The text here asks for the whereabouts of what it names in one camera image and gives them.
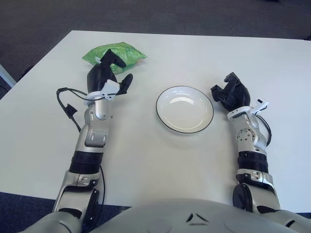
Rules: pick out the white furniture edge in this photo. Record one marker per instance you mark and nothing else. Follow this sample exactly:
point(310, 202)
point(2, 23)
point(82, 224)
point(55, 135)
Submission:
point(6, 75)

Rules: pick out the green snack bag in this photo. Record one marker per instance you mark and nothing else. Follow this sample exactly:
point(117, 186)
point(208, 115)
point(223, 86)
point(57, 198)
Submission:
point(121, 49)

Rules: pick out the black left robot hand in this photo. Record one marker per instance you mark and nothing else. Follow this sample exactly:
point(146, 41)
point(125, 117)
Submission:
point(98, 75)

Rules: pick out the white plate black rim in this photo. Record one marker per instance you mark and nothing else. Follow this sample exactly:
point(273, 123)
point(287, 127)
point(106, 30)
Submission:
point(184, 114)

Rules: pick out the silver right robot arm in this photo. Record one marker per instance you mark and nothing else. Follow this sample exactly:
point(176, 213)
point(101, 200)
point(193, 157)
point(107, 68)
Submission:
point(250, 140)

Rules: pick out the grey robot torso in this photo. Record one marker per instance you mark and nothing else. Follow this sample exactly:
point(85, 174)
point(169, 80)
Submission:
point(155, 218)

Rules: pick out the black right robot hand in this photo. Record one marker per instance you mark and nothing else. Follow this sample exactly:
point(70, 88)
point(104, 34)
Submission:
point(236, 94)

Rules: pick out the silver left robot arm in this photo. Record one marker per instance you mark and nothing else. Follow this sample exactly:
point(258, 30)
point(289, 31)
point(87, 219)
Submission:
point(92, 136)

